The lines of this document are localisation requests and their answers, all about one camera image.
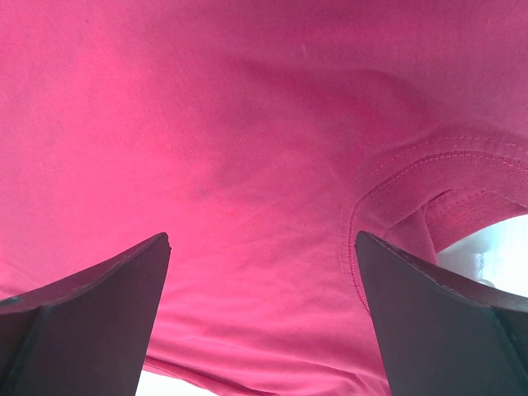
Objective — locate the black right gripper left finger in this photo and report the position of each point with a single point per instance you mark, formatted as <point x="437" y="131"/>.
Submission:
<point x="88" y="333"/>

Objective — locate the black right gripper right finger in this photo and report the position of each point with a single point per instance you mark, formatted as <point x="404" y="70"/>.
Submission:
<point x="440" y="333"/>

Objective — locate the pink t shirt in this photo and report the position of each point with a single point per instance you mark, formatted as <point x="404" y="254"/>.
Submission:
<point x="261" y="136"/>

